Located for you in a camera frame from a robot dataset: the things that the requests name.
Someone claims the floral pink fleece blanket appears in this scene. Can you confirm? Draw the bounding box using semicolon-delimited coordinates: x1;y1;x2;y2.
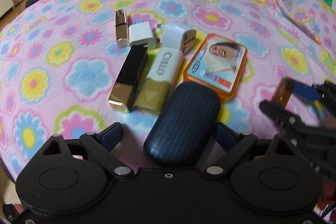
1;0;335;177

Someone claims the black gold lipstick box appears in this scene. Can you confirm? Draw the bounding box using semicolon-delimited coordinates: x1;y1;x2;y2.
108;44;148;113

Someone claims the dark blue glasses case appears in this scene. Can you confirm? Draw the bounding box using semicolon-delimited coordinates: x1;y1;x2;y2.
143;82;221;168

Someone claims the rose gold lipstick tube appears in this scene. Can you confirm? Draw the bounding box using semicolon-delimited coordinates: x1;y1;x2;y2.
115;9;130;48

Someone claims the orange tin with portrait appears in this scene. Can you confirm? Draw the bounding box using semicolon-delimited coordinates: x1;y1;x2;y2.
183;34;248;103

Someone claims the white gold Cielo box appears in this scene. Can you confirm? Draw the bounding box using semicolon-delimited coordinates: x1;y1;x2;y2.
134;47;183;115

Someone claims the white plug adapter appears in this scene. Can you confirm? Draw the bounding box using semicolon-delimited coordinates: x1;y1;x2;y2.
158;23;197;54

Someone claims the amber glass vial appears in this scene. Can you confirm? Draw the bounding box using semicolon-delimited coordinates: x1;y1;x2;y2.
271;78;294;108

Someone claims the small white charger cube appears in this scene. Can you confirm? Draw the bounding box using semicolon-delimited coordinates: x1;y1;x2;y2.
129;22;156;50

